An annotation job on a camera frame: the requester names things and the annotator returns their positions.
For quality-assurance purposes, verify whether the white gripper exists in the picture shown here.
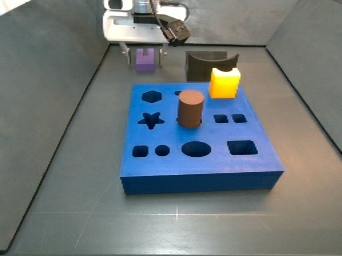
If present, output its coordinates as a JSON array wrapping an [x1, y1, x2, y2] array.
[[103, 0, 187, 68]]

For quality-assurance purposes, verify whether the black curved holder stand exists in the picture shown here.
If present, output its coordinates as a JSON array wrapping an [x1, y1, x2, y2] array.
[[186, 51, 240, 82]]

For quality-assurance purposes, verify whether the purple double-square block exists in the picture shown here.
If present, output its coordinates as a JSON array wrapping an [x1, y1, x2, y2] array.
[[135, 48, 155, 71]]

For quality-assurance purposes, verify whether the yellow arch block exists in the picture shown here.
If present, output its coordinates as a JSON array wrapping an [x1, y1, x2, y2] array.
[[209, 68, 241, 99]]

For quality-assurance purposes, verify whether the blue shape-sorting board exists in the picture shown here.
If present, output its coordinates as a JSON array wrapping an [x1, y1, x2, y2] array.
[[121, 83, 285, 194]]

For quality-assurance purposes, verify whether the brown cylinder peg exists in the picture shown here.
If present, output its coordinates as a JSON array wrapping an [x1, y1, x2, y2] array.
[[178, 89, 205, 128]]

